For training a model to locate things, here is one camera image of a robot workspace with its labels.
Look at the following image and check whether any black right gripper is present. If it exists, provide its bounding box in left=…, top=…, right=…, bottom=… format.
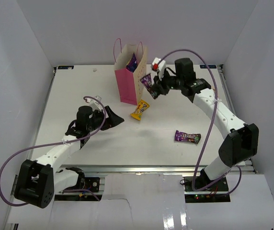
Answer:
left=151, top=69, right=183, bottom=96

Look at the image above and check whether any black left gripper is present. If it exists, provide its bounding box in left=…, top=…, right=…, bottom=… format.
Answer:
left=87, top=106, right=124, bottom=132

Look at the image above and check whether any brown purple m&m's packet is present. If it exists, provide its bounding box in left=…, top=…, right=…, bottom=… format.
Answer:
left=140, top=73, right=158, bottom=99
left=174, top=130, right=201, bottom=144

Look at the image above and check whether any yellow M&M's packet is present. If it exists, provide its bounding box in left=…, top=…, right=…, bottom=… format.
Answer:
left=130, top=100, right=150, bottom=121

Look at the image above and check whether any blue purple snack bag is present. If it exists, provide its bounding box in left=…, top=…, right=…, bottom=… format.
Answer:
left=126, top=53, right=138, bottom=73

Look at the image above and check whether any brown purple M&M's packet front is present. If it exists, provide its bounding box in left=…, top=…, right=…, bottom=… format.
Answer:
left=174, top=130, right=201, bottom=144

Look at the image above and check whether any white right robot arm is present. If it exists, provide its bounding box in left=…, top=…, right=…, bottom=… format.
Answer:
left=150, top=57, right=259, bottom=191

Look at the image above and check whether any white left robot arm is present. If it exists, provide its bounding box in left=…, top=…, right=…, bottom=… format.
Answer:
left=14, top=106, right=125, bottom=208

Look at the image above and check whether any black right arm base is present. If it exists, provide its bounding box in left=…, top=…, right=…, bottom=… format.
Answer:
left=179, top=176, right=231, bottom=204

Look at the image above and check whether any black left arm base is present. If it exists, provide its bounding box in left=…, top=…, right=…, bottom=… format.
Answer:
left=55, top=167, right=100, bottom=201

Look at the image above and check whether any beige pink paper bag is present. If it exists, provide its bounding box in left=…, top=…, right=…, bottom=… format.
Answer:
left=113, top=42, right=148, bottom=105

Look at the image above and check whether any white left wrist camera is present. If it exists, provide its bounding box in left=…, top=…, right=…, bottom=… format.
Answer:
left=83, top=95, right=102, bottom=111

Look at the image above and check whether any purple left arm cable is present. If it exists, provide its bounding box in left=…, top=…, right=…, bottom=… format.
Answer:
left=0, top=96, right=107, bottom=207

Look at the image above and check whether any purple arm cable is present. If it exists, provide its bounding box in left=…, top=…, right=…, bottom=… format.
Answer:
left=160, top=49, right=242, bottom=197
left=0, top=96, right=107, bottom=207

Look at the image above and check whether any aluminium table edge rail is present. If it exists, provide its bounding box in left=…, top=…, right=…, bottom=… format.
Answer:
left=25, top=165, right=255, bottom=173

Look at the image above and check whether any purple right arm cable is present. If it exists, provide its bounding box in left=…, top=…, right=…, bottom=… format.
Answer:
left=160, top=49, right=242, bottom=197

